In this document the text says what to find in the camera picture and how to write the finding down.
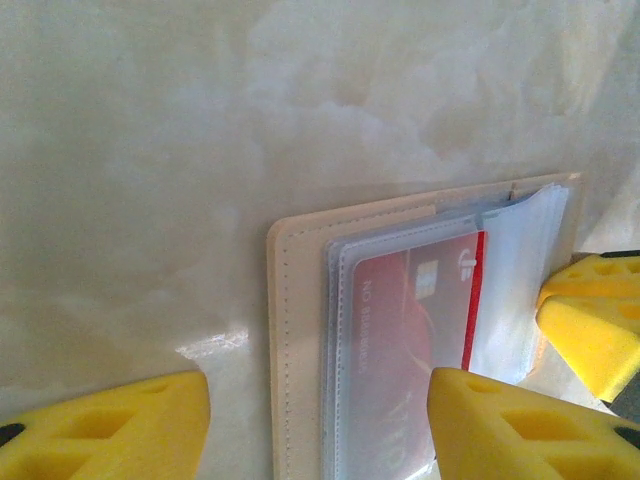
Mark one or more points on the red packet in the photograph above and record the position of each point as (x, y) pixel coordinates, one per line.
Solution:
(395, 320)

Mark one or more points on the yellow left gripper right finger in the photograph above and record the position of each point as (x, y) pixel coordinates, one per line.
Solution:
(525, 435)

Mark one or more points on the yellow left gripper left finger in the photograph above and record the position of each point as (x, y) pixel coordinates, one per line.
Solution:
(100, 435)

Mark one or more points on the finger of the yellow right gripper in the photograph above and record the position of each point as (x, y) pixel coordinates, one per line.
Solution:
(600, 277)
(590, 340)

